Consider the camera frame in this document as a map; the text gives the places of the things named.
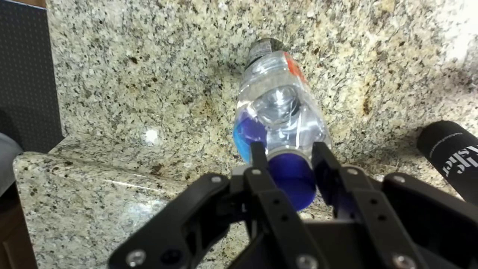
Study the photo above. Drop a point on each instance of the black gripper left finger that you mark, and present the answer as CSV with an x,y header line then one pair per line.
x,y
269,218

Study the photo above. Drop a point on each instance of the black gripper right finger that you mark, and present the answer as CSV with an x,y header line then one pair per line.
x,y
378,209

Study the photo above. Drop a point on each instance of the clear blue-capped water bottle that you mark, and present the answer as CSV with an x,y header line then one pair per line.
x,y
278,98

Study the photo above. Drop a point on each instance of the black soda can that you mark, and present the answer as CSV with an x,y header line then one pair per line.
x,y
452,149

